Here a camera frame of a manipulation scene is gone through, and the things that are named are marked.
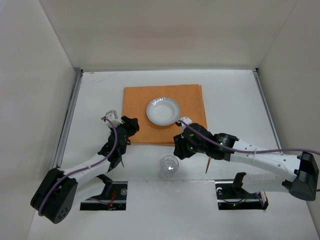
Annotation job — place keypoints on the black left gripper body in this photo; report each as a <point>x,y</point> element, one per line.
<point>116,149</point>

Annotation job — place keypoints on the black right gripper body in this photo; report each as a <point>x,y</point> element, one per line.
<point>182,146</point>

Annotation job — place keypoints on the clear drinking glass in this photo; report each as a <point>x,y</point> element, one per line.
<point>168,165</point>

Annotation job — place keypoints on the copper spoon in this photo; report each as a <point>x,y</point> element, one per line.
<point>208,164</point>

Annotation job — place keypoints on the white ceramic bowl plate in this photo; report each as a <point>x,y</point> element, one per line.
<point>163,111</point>

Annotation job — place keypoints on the orange cloth placemat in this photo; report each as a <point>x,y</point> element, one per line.
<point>136,99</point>

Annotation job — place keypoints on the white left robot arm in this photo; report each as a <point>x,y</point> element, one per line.
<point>57,192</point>

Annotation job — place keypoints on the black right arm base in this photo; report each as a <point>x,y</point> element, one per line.
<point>231,196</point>

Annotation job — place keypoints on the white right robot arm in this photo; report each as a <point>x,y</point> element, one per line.
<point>288,170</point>

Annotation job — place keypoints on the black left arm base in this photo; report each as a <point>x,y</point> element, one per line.
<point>112,198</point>

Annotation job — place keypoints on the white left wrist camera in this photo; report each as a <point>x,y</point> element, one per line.
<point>111,117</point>

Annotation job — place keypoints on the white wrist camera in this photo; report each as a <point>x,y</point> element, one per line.
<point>111,117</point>
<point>183,122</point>

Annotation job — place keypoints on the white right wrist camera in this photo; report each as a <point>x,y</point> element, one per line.
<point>183,122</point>

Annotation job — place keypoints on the left aluminium frame rail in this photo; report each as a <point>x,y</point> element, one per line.
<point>58,155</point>

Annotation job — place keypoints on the aluminium frame rail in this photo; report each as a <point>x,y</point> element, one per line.
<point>58,155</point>
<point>266,107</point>

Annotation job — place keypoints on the right aluminium frame rail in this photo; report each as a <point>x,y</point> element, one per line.
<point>266,107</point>

